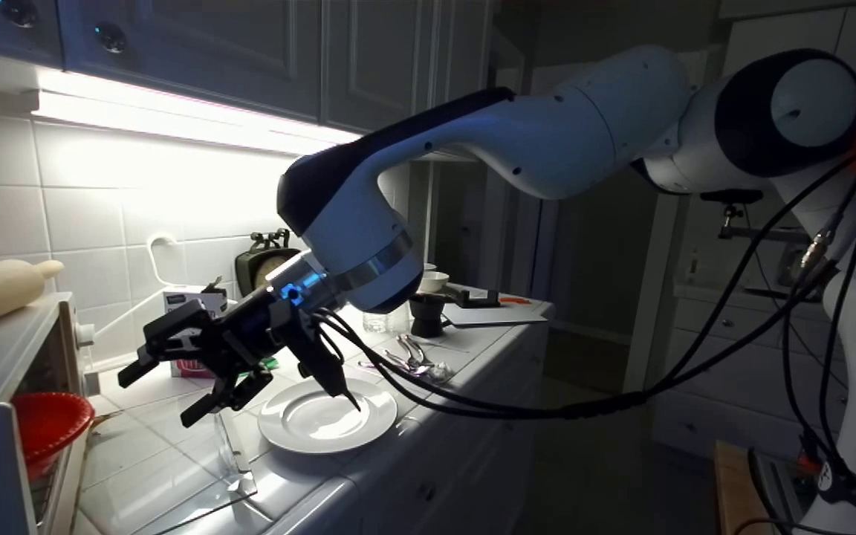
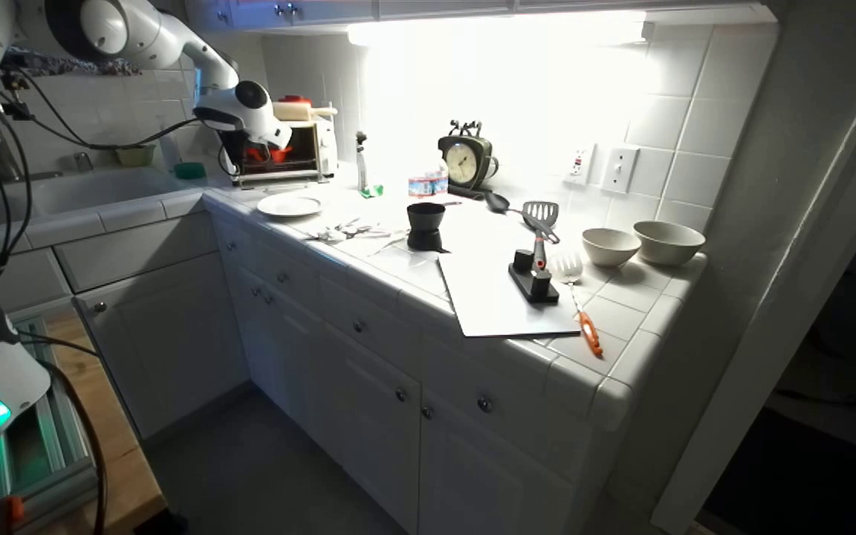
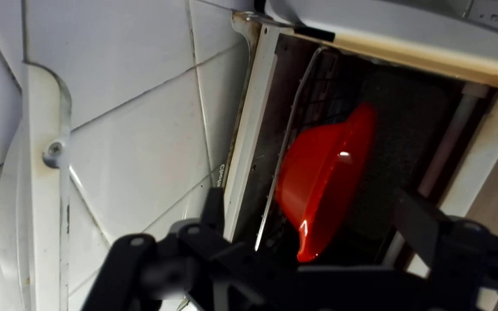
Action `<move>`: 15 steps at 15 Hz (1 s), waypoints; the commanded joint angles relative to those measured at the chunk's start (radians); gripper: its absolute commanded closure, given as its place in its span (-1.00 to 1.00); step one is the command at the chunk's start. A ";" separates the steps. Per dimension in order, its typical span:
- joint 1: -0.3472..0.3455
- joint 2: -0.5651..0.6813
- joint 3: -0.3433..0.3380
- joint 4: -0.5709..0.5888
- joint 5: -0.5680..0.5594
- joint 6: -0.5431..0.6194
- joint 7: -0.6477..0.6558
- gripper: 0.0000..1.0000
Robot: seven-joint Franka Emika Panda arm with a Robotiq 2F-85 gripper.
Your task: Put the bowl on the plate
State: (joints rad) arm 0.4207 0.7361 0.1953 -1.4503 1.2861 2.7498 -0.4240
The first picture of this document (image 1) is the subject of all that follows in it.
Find tall clear glass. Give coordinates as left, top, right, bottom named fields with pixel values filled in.
left=211, top=408, right=264, bottom=499

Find black faucet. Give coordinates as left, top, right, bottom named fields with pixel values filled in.
left=698, top=187, right=832, bottom=249

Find white sink cabinet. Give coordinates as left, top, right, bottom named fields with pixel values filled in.
left=649, top=282, right=847, bottom=464

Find white upper cabinets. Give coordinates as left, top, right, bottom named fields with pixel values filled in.
left=0, top=0, right=498, bottom=134

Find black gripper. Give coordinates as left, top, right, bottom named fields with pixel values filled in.
left=113, top=285, right=303, bottom=432

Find black alarm clock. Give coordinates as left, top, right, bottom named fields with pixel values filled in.
left=232, top=228, right=294, bottom=301

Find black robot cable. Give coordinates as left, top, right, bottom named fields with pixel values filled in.
left=777, top=175, right=856, bottom=499
left=312, top=145, right=856, bottom=424

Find red bowl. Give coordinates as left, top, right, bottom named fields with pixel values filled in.
left=13, top=389, right=98, bottom=484

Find white wall cable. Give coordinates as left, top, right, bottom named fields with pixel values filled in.
left=89, top=231, right=180, bottom=338

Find black cup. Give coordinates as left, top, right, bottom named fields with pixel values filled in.
left=407, top=291, right=453, bottom=343

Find white cutting board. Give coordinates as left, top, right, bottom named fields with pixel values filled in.
left=441, top=298, right=556, bottom=334

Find white round plate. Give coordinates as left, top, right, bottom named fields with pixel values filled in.
left=256, top=372, right=403, bottom=458

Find wooden platform board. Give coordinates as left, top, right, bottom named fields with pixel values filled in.
left=710, top=439, right=785, bottom=535

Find under-cabinet light strip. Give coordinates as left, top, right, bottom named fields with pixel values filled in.
left=25, top=62, right=363, bottom=160

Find small white bowl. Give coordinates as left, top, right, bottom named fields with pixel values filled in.
left=418, top=262, right=453, bottom=298

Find orange cable connector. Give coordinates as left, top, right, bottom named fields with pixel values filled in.
left=795, top=447, right=829, bottom=482

